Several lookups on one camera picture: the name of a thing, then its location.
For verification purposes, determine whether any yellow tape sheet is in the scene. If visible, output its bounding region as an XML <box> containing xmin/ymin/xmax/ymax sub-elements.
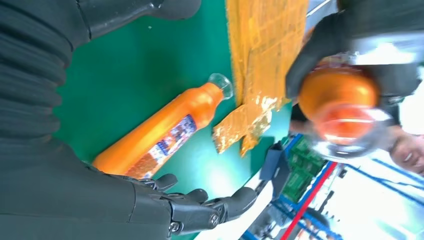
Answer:
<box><xmin>211</xmin><ymin>0</ymin><xmax>310</xmax><ymax>158</ymax></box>

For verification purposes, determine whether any red rail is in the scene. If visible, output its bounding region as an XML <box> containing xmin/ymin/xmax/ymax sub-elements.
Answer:
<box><xmin>280</xmin><ymin>161</ymin><xmax>339</xmax><ymax>240</ymax></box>

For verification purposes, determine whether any green plastic crate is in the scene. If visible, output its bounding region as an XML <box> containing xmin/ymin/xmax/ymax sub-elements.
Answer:
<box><xmin>281</xmin><ymin>135</ymin><xmax>327</xmax><ymax>203</ymax></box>

